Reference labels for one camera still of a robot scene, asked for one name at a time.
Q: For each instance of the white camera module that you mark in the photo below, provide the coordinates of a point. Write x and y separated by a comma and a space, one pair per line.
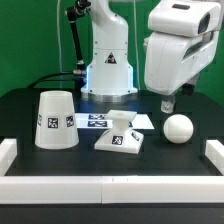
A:
189, 18

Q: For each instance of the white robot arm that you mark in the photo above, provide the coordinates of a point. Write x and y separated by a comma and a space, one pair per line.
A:
109, 75

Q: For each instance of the white marker sheet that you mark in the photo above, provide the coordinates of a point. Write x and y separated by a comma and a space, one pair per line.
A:
99, 121

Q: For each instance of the white lamp bulb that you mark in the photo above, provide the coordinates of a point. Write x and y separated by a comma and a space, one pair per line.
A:
178, 129

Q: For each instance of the white lamp base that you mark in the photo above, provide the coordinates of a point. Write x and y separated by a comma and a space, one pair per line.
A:
120, 137

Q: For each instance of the white lamp shade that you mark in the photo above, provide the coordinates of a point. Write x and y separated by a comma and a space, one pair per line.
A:
56, 124

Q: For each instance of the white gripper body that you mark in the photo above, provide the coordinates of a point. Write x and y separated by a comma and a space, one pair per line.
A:
171, 60

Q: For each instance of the white left border wall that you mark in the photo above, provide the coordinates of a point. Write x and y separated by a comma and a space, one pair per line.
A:
8, 152

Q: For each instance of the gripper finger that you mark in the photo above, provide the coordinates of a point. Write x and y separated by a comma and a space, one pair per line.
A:
168, 103
188, 88

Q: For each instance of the white front border wall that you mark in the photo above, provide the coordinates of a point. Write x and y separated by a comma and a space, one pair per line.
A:
110, 190

